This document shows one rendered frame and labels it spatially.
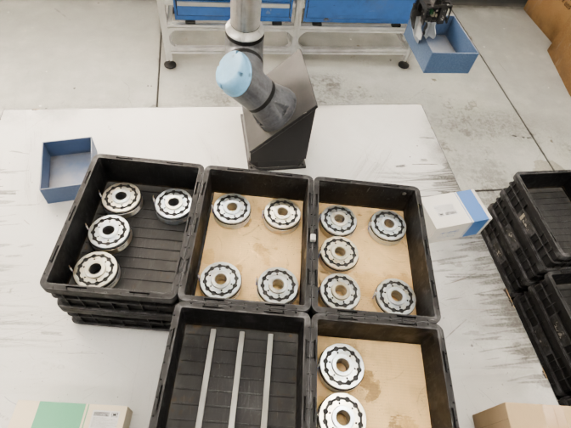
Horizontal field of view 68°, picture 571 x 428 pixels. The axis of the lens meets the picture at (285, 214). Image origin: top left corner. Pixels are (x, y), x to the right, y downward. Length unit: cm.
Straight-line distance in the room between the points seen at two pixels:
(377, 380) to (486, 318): 46
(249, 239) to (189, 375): 38
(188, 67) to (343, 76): 107
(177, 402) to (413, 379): 53
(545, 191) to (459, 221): 80
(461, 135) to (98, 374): 248
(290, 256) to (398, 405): 44
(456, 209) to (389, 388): 63
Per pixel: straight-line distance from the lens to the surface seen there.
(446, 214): 141
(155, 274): 113
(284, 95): 134
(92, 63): 321
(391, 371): 108
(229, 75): 126
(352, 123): 171
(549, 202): 212
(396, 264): 120
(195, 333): 105
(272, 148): 140
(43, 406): 116
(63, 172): 156
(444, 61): 140
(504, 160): 297
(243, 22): 130
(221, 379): 102
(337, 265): 112
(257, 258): 113
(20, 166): 164
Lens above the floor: 182
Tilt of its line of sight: 55 degrees down
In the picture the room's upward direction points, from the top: 9 degrees clockwise
